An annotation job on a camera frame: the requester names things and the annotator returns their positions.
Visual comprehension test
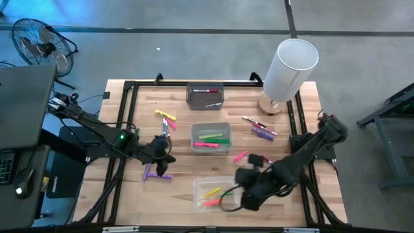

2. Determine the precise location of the black computer mouse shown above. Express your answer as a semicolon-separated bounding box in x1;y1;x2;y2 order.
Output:
12;166;36;200

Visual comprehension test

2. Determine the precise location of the purple highlighter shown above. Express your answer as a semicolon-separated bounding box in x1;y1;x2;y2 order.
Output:
147;172;173;181
251;126;276;139

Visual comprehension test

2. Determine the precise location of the thin white pink-capped marker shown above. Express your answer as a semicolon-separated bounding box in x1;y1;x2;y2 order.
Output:
252;122;278;136

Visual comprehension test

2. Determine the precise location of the black floor fan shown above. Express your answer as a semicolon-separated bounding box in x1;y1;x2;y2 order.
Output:
10;17;80;91

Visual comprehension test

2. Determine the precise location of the smoky dark plastic bin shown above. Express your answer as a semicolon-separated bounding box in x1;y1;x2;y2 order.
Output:
186;82;225;111

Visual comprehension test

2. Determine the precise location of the black backlit keyboard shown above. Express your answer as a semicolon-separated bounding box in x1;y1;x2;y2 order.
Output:
0;151;16;186

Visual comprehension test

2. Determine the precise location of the short yellow highlighter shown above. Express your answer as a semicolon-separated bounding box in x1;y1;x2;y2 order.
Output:
204;186;223;198

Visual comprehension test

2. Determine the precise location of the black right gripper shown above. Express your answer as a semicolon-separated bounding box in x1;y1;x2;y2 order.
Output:
234;154;265;189

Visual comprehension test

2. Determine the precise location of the translucent white plastic bin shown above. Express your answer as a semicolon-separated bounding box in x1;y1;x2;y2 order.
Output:
190;122;233;153

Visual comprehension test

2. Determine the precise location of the black aluminium frame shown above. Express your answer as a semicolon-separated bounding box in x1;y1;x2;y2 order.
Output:
72;79;349;233

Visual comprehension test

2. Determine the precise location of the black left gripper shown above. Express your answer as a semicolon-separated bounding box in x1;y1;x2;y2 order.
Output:
149;135;177;177

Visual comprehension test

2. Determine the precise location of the dark standing desk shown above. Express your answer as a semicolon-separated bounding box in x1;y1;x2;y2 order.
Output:
0;63;58;229

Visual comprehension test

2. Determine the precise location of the black computer case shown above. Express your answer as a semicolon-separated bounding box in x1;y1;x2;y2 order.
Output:
46;126;88;199

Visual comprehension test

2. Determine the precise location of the clear plastic bin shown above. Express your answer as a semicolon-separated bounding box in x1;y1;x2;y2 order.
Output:
192;175;241;213

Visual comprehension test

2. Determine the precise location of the long yellow highlighter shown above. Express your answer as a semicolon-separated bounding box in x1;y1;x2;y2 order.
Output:
155;109;177;122

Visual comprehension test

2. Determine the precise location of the thin black-capped marker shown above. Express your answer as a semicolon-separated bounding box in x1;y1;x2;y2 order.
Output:
241;115;267;129

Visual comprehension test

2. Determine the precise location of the grey metal stand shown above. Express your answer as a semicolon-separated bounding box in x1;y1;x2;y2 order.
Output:
355;82;414;190

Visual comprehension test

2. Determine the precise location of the large pink highlighter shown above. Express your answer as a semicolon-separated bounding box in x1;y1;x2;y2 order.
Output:
193;141;220;149

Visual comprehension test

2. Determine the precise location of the lime green highlighter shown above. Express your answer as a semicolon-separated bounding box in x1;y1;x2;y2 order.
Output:
198;132;224;140

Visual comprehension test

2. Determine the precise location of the silver aluminium bracket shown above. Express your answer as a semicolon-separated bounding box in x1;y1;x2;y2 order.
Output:
102;226;140;233
283;227;320;233

